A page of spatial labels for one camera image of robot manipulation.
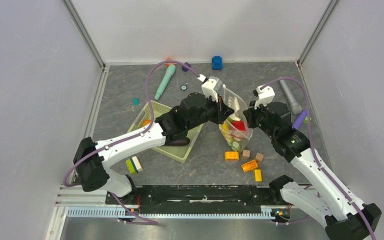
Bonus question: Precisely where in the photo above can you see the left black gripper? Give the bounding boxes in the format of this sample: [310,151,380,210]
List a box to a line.
[187,92,234,130]

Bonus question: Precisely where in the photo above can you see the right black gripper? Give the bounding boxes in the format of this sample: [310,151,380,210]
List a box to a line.
[243,98,277,140]

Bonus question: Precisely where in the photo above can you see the yellow toy banana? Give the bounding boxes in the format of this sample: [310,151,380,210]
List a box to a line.
[220,122,230,137]

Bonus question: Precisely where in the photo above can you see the red toy apple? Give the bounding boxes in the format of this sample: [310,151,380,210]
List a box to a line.
[231,121,247,132]

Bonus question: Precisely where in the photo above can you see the white toy garlic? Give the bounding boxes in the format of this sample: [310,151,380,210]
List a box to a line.
[228,111,242,122]

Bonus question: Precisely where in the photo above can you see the clear polka dot zip bag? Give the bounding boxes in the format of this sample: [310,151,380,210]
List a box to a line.
[219,84,253,152]

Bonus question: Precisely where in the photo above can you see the green toy cucumber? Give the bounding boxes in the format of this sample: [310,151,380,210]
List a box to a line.
[230,141,243,152]

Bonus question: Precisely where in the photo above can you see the green orange toy mango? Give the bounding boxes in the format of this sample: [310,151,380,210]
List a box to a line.
[141,119,152,127]

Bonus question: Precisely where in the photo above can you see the purple toy eggplant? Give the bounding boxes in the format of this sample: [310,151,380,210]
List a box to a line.
[165,137,191,147]

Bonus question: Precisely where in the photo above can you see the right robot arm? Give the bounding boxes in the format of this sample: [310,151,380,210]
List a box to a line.
[243,100,382,240]

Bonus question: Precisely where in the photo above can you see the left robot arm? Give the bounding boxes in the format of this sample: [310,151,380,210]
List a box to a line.
[73,92,234,204]

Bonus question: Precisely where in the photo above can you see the grey toy microphone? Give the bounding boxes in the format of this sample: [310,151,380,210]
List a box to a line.
[279,79,302,115]

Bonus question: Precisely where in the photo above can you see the purple toy cylinder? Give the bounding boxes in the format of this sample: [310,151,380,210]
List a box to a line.
[292,109,308,130]

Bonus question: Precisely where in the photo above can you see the green poker chip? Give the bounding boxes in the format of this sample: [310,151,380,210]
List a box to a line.
[180,85,188,91]

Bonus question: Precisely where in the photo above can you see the purple building block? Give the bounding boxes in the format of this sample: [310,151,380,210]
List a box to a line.
[181,62,191,72]

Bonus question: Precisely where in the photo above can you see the light green plastic basket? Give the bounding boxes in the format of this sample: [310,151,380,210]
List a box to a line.
[127,100,203,163]

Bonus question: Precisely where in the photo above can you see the tan cube right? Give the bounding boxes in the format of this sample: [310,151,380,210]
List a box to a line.
[254,152,264,163]

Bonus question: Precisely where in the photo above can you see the tan cube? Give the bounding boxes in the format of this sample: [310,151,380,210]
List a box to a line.
[254,152,264,163]
[242,149,251,159]

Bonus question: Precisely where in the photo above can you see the teal toy microphone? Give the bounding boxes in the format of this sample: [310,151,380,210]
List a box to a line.
[154,64,176,100]

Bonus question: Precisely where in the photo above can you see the tan cube left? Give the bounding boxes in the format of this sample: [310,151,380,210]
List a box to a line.
[242,149,251,159]

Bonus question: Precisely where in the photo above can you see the translucent orange brick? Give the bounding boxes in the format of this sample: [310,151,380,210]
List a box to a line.
[241,159,259,173]

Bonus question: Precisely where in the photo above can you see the orange rounded brick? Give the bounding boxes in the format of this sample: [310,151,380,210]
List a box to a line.
[224,151,240,162]

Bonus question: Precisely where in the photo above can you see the small teal block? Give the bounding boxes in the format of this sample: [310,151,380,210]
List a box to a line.
[132,97,140,106]

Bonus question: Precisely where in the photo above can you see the yellow brick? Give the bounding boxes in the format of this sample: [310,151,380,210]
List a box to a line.
[253,169,263,182]

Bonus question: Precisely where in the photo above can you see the green blue white block stack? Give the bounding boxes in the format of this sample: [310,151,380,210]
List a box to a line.
[125,156,143,175]

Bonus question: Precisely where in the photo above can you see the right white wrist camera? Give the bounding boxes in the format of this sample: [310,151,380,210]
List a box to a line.
[253,85,275,109]

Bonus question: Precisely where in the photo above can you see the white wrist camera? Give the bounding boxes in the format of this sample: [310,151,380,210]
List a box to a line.
[201,76,223,103]
[253,85,275,109]

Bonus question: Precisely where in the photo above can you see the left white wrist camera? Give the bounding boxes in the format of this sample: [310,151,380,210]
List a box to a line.
[201,76,223,103]

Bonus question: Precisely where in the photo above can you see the orange wire shape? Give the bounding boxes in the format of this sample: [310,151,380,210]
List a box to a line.
[165,57,177,67]

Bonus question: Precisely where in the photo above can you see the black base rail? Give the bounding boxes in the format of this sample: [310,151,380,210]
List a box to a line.
[121,185,288,215]

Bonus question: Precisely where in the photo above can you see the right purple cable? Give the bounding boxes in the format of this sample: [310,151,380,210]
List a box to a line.
[259,76,378,240]

